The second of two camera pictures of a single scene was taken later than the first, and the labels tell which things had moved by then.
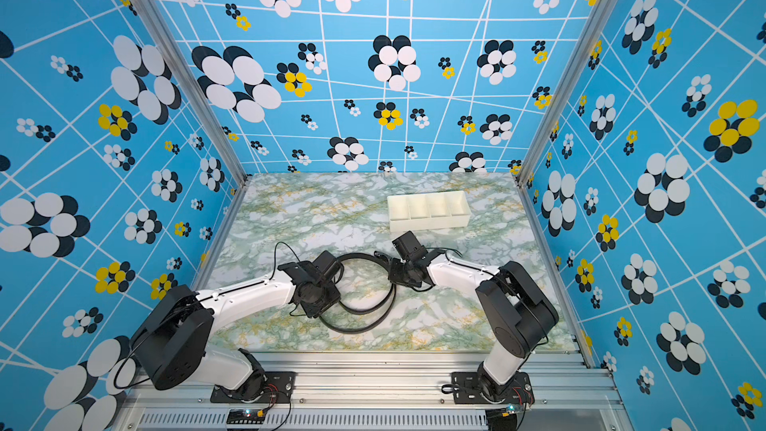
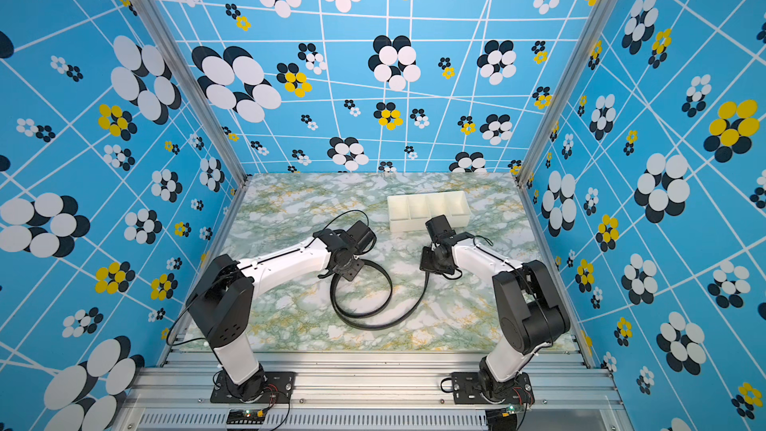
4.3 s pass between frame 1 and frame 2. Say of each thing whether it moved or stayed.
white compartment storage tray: stayed
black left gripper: moved
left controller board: stayed
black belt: moved
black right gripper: moved
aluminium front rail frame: stayed
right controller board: stayed
